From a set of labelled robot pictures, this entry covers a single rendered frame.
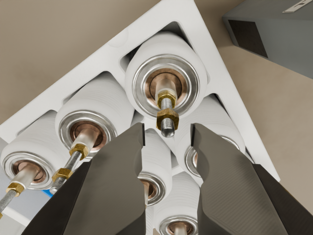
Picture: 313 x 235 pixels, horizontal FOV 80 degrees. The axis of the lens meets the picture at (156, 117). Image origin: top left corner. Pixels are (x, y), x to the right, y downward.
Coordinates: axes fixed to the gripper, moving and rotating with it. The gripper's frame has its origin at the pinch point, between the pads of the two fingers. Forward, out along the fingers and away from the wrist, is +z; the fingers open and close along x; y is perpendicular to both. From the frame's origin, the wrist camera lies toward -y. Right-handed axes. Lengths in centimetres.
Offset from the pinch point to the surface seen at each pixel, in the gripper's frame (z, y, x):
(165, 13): 16.4, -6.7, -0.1
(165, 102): 4.5, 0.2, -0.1
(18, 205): 18, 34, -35
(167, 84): 7.6, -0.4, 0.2
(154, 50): 9.5, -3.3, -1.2
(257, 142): 16.4, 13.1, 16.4
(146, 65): 9.0, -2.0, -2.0
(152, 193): 9.2, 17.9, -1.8
